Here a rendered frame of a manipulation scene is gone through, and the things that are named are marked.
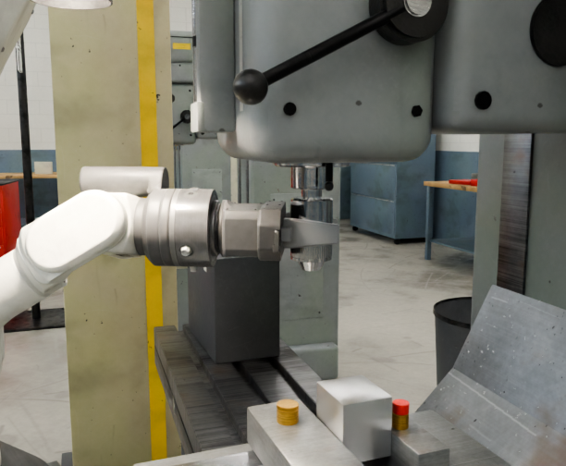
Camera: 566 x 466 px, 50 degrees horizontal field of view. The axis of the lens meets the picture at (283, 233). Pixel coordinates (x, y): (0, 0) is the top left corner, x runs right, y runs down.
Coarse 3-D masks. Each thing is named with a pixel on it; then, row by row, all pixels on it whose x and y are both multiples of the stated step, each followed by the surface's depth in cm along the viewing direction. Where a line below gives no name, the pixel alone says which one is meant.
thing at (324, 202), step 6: (294, 198) 67; (300, 198) 67; (306, 198) 67; (318, 198) 67; (324, 198) 67; (330, 198) 68; (294, 204) 67; (300, 204) 66; (306, 204) 66; (312, 204) 66; (318, 204) 66; (324, 204) 66; (330, 204) 67
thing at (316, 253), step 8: (296, 208) 67; (328, 208) 67; (296, 216) 67; (304, 216) 66; (312, 216) 66; (320, 216) 66; (328, 216) 67; (296, 248) 67; (304, 248) 67; (312, 248) 67; (320, 248) 67; (328, 248) 68; (296, 256) 68; (304, 256) 67; (312, 256) 67; (320, 256) 67; (328, 256) 68
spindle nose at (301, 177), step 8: (296, 168) 66; (304, 168) 66; (312, 168) 65; (320, 168) 66; (296, 176) 66; (304, 176) 66; (312, 176) 65; (320, 176) 66; (296, 184) 66; (304, 184) 66; (312, 184) 66; (320, 184) 66
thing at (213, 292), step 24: (216, 264) 104; (240, 264) 105; (264, 264) 107; (192, 288) 120; (216, 288) 104; (240, 288) 106; (264, 288) 107; (192, 312) 122; (216, 312) 105; (240, 312) 106; (264, 312) 108; (216, 336) 106; (240, 336) 107; (264, 336) 109; (216, 360) 106; (240, 360) 108
